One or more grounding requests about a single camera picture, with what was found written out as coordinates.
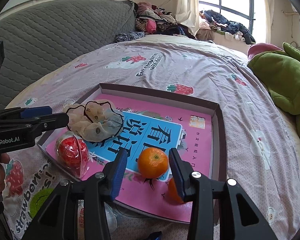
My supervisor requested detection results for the larger orange tangerine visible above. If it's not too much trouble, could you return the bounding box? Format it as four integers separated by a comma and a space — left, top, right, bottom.
168, 178, 185, 204

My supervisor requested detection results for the smaller orange tangerine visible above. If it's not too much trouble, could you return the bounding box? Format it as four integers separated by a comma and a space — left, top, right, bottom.
138, 147, 169, 179

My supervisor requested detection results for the red toy egg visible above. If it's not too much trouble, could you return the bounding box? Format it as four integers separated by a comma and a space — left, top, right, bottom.
55, 131, 89, 179
77, 200, 118, 239

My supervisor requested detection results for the beige sheer scrunchie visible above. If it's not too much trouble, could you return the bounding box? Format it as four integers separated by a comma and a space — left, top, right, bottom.
63, 99, 125, 142

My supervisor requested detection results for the operator hand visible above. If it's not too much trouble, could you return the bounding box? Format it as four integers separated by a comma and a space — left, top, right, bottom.
0, 153, 10, 193

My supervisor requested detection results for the dark shallow box with pink book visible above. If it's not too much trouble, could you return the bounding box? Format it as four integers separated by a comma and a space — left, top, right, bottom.
36, 82, 228, 225

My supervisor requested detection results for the blue snack packet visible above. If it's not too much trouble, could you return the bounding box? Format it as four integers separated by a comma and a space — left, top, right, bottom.
144, 231, 162, 240

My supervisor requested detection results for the grey quilted headboard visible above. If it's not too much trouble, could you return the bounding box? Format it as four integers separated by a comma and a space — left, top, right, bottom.
0, 0, 135, 109

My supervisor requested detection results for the strawberry print bed cover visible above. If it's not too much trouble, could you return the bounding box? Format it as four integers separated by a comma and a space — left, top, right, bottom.
8, 35, 300, 239

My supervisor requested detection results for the clothes pile beside headboard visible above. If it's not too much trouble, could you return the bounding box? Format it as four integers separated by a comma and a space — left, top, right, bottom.
114, 2, 197, 43

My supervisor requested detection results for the green blanket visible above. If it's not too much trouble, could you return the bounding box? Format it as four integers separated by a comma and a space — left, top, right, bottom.
248, 42, 300, 138

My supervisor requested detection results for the clothes pile on windowsill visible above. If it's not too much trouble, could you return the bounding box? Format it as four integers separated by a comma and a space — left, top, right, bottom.
199, 10, 256, 45

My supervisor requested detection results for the cream curtain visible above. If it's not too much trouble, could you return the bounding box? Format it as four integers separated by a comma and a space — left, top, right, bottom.
175, 0, 199, 36

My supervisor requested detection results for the green fuzzy ring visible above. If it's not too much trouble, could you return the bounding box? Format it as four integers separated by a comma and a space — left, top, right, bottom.
28, 187, 55, 219

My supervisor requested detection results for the window with dark frame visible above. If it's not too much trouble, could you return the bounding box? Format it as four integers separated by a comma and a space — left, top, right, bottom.
198, 0, 267, 44

